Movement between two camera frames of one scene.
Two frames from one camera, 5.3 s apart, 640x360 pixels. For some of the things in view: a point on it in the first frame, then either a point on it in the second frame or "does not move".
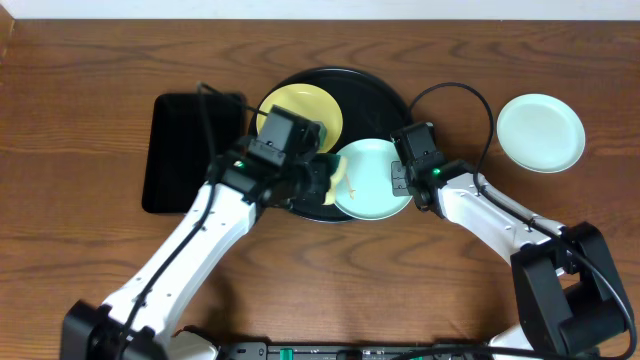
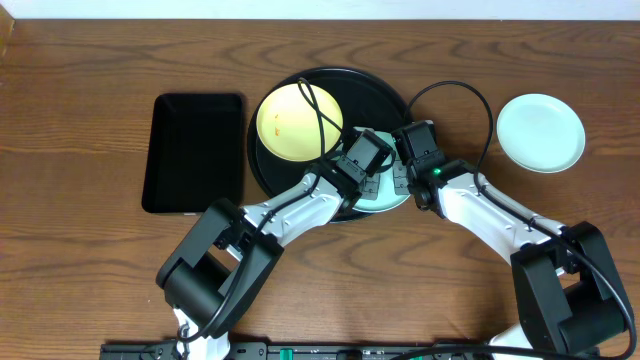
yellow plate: [312, 101] does not move
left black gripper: [320, 176] → [370, 185]
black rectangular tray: [187, 132] does not move
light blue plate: [541, 133] does not move
